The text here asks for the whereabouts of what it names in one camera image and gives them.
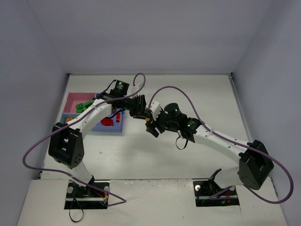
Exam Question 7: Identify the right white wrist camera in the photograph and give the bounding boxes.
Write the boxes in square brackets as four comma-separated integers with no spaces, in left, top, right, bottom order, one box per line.
[148,100,162,121]

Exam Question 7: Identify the pink container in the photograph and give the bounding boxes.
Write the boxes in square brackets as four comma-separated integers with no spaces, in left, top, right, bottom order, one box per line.
[63,92,96,113]

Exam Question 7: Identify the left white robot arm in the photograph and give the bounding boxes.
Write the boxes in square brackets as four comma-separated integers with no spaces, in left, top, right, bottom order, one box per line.
[48,80,146,187]

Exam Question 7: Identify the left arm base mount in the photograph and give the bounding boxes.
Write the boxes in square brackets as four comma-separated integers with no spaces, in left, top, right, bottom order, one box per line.
[64,180,109,210]

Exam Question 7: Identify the red brick lego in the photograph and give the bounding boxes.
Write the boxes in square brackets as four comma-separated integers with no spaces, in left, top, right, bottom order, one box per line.
[116,113,121,123]

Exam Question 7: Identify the yellow round printed lego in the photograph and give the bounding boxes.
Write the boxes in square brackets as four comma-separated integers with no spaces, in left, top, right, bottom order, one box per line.
[65,117,73,123]

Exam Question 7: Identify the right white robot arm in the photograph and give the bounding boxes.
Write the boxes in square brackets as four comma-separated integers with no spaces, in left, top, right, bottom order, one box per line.
[146,101,274,190]

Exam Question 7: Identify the small green lego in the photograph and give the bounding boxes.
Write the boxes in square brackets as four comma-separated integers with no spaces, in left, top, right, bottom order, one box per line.
[84,101,93,109]

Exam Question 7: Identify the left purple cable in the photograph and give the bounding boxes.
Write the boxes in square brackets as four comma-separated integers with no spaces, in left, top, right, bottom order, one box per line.
[22,72,148,208]

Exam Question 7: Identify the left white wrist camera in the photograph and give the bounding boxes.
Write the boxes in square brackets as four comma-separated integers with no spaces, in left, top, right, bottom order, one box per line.
[130,83,144,94]

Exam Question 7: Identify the purple-blue large container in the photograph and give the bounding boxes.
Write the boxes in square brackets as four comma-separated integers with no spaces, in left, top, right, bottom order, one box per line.
[92,109,125,133]

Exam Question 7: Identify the green half-round lego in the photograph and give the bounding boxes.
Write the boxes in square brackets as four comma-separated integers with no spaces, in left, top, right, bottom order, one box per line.
[76,103,86,113]

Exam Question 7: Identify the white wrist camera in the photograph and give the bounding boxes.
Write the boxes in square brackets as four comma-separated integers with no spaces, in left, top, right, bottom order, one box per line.
[130,83,144,94]
[148,100,162,121]

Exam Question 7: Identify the red half-round lego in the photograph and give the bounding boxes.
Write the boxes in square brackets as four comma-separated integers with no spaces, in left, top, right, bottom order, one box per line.
[101,118,114,127]

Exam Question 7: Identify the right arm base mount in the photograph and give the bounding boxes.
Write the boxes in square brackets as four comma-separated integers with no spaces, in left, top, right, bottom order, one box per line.
[193,169,240,207]

